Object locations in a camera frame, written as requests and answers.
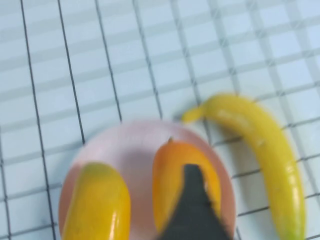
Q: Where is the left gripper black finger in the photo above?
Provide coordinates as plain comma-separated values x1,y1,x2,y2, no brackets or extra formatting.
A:
158,163,235,240

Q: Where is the plain yellow mango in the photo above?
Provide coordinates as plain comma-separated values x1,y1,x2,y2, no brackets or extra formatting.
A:
61,161,132,240

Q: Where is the orange-blushed mango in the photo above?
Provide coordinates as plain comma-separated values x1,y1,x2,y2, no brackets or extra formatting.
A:
151,136,222,232

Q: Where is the white grid-pattern tablecloth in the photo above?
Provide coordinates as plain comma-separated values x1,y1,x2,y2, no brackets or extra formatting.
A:
0,0,320,240

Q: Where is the pink round plate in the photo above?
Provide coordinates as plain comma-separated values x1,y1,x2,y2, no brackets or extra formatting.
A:
58,119,237,240

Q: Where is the yellow banana hooked stem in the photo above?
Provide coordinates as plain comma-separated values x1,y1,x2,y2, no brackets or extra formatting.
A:
181,92,307,240

